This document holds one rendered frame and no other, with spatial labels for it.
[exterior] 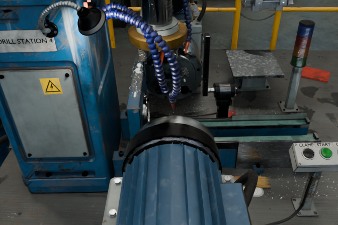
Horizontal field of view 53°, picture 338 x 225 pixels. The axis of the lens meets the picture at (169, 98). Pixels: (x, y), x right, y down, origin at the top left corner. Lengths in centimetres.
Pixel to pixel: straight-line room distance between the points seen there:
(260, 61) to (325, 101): 36
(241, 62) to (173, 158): 124
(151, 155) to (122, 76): 132
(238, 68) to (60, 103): 96
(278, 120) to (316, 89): 50
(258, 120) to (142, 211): 93
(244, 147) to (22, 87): 75
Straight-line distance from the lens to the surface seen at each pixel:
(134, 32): 103
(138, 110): 102
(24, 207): 130
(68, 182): 123
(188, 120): 94
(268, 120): 137
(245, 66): 171
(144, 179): 53
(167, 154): 56
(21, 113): 107
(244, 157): 128
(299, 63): 152
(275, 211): 122
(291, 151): 105
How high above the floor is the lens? 174
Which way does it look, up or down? 35 degrees down
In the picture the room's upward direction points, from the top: 2 degrees counter-clockwise
